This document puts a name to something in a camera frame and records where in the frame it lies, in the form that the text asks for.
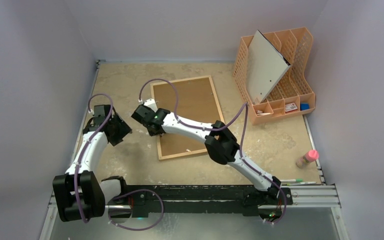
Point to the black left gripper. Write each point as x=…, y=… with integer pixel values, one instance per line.
x=124, y=130

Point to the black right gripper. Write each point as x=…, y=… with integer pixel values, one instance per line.
x=139, y=114

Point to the light wooden picture frame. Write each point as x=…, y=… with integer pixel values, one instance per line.
x=160, y=155

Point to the brown cardboard backing board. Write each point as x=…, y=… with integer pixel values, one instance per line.
x=195, y=96

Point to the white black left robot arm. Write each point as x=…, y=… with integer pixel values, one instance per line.
x=78, y=193

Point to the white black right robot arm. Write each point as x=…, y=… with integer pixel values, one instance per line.
x=220, y=143

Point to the white board in organizer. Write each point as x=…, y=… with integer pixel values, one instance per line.
x=265, y=68

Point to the red white card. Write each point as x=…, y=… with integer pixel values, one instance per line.
x=290, y=107

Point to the orange plastic file organizer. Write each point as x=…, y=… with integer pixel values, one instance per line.
x=295, y=44

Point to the green marker pen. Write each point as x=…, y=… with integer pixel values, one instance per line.
x=291, y=181

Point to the blue box in organizer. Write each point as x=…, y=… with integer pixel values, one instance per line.
x=304, y=106

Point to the pink capped bottle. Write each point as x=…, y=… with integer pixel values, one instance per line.
x=308, y=158

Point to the white marker pen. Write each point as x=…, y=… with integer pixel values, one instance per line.
x=304, y=183

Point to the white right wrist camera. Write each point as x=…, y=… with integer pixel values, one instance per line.
x=150, y=103

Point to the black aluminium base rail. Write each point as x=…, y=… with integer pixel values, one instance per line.
x=141, y=200

